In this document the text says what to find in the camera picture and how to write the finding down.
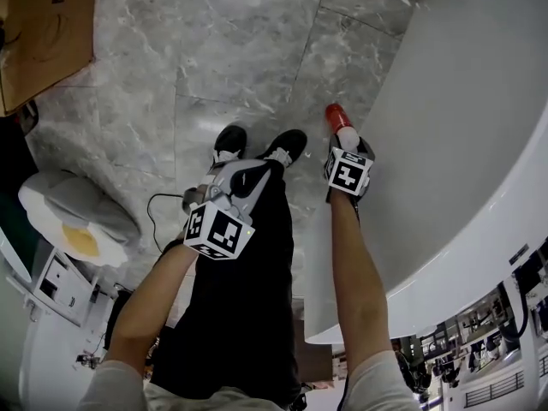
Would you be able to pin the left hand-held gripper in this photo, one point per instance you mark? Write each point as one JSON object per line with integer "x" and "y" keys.
{"x": 218, "y": 231}

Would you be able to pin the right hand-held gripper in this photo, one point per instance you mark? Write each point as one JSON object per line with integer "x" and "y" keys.
{"x": 347, "y": 171}

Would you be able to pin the white spray bottle red cap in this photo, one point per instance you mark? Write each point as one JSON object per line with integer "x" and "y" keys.
{"x": 339, "y": 120}

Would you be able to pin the white bathtub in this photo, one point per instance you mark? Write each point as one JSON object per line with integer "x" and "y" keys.
{"x": 449, "y": 144}

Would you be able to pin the person's right forearm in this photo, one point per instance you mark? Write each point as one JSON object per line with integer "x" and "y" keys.
{"x": 359, "y": 281}

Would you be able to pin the person's left forearm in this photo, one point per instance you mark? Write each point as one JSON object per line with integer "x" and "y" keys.
{"x": 145, "y": 302}

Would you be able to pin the grey marble floor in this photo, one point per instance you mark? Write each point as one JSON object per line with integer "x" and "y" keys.
{"x": 240, "y": 58}

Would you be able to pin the black left shoe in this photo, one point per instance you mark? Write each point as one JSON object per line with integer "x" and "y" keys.
{"x": 231, "y": 141}

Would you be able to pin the black shoe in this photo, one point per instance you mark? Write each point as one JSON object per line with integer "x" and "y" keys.
{"x": 289, "y": 144}
{"x": 231, "y": 141}

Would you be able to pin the black right shoe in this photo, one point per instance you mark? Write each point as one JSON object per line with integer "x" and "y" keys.
{"x": 289, "y": 144}

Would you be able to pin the black trousers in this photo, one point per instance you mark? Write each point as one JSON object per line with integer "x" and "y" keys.
{"x": 240, "y": 293}

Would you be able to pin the fried egg shaped cushion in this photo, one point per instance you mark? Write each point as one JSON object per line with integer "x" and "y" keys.
{"x": 81, "y": 240}

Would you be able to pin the small white cabinet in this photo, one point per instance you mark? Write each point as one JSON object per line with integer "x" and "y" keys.
{"x": 55, "y": 281}

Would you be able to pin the dark slipper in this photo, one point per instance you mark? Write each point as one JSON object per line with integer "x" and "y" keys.
{"x": 28, "y": 118}

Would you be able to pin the grey sweatshirt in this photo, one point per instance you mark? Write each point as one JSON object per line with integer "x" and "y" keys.
{"x": 115, "y": 383}

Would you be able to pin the large cardboard box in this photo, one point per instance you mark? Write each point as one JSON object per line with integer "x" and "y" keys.
{"x": 47, "y": 28}

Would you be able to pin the black metal railing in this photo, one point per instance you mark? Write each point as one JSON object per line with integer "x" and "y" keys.
{"x": 494, "y": 388}

